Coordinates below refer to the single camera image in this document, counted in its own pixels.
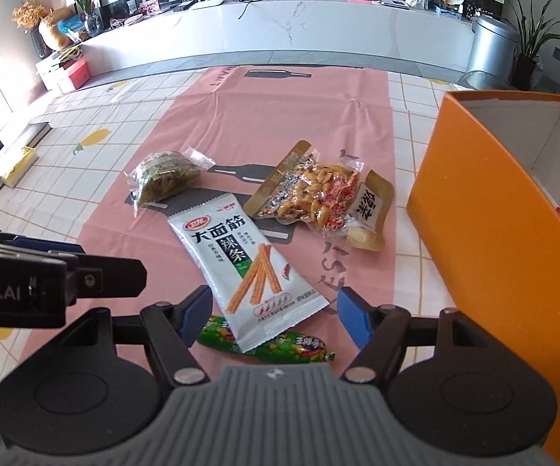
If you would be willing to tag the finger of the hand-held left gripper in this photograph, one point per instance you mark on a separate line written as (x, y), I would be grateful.
(42, 245)
(110, 274)

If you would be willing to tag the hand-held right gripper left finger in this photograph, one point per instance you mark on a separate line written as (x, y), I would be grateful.
(197, 310)

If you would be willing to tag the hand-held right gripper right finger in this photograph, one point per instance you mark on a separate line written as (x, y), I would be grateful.
(353, 315)

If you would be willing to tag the white spicy strip packet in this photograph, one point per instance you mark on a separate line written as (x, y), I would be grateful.
(241, 262)

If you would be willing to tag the orange cardboard box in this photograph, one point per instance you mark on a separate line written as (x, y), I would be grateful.
(479, 228)

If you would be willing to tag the green sausage packet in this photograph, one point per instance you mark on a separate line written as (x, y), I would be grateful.
(299, 347)

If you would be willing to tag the yellow box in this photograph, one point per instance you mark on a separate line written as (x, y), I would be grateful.
(20, 167)

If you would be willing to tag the black notebook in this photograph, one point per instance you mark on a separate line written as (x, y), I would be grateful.
(25, 138)

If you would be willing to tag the green pickled vegetable packet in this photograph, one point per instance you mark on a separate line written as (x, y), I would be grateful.
(163, 179)

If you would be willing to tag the peanut snack packet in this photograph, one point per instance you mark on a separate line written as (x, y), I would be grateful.
(319, 194)

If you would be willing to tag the checked lemon print tablecloth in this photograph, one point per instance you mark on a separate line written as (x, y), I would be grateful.
(90, 116)

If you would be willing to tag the red box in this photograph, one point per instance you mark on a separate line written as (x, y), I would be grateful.
(73, 76)

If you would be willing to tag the white cardboard box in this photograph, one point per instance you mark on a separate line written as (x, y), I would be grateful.
(47, 73)

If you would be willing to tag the pink table mat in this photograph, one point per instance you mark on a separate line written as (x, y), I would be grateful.
(285, 116)

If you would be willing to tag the brown plush toy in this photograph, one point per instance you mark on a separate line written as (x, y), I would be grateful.
(59, 31)

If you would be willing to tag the dried yellow flowers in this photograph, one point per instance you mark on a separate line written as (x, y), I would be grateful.
(30, 12)

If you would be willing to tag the white marble tv cabinet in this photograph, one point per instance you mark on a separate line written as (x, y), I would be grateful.
(260, 34)

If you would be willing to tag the silver trash can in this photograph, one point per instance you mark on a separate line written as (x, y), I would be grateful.
(491, 51)

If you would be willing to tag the potted snake plant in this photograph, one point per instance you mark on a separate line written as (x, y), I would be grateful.
(527, 70)

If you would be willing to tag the flat digital scale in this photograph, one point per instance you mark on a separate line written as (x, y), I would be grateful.
(391, 2)

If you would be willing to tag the white cap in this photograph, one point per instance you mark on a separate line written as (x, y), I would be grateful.
(450, 1)

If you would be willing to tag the photo frame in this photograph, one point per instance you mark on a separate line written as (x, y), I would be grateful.
(149, 7)

